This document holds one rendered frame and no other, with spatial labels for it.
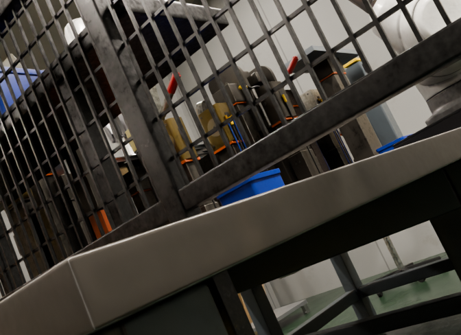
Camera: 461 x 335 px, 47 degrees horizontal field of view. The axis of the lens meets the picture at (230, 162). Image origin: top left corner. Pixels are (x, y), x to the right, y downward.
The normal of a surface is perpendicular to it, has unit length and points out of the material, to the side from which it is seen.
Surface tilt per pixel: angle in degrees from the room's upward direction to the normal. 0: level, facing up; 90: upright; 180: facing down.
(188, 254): 90
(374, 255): 90
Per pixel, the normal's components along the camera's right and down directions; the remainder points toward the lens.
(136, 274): 0.65, -0.41
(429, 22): -0.18, 0.03
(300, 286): -0.64, 0.15
